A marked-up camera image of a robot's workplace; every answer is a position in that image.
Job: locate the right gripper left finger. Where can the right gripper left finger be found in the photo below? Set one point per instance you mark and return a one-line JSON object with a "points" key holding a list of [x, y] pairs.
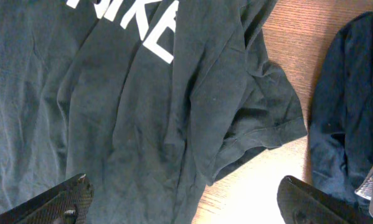
{"points": [[66, 203]]}

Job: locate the folded navy blue t-shirt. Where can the folded navy blue t-shirt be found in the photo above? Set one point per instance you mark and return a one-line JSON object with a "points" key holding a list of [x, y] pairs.
{"points": [[341, 121]]}

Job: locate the dark green Nike t-shirt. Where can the dark green Nike t-shirt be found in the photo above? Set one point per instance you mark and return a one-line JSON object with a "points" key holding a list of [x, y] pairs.
{"points": [[152, 100]]}

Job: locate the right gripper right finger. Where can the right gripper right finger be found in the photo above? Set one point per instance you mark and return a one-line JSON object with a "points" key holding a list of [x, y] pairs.
{"points": [[301, 203]]}

